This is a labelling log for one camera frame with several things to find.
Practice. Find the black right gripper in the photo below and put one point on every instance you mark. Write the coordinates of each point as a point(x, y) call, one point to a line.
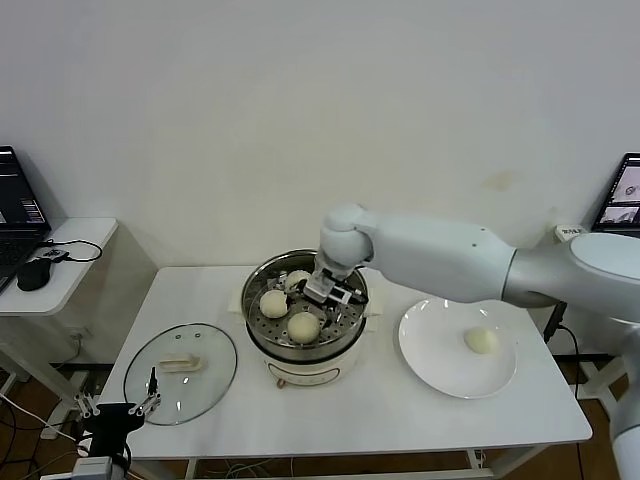
point(297, 289)

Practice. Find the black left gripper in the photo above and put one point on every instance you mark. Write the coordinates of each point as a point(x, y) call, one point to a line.
point(112, 425)

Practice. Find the white steamed baozi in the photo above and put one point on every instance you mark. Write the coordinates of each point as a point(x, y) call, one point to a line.
point(303, 328)
point(273, 305)
point(296, 276)
point(481, 340)

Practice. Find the round glass pot lid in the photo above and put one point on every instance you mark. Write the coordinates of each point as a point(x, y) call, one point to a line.
point(180, 370)

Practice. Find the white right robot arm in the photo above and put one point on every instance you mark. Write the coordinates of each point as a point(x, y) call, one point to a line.
point(450, 260)

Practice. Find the stainless steel steamer basket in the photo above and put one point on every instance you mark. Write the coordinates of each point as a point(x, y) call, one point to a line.
point(345, 327)

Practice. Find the cream electric cooking pot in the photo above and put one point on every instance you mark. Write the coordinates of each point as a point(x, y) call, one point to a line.
point(310, 367)

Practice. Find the round white plate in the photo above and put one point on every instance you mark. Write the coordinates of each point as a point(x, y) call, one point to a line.
point(440, 345)

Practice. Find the black computer mouse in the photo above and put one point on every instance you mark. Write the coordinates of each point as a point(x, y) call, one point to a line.
point(34, 275)

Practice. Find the white side table with mouse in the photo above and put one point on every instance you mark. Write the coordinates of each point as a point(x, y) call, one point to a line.
point(75, 235)

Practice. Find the black laptop with dark screen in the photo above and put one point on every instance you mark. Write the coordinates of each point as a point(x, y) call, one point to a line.
point(17, 200)

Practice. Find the grey laptop with pale windows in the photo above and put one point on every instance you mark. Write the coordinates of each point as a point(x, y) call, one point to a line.
point(620, 200)

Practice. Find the white side table with strip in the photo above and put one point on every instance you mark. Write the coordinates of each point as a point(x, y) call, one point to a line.
point(617, 415)

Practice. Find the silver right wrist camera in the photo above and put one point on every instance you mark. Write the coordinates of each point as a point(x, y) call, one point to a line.
point(325, 286)

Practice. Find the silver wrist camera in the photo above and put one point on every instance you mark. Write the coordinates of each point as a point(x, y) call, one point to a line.
point(95, 468)
point(325, 286)

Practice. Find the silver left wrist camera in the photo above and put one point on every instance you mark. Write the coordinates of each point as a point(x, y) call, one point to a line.
point(95, 468)

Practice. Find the white wall socket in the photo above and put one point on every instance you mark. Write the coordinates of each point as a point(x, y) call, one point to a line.
point(80, 334)

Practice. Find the white work table frame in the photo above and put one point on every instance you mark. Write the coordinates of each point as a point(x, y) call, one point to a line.
point(191, 470)

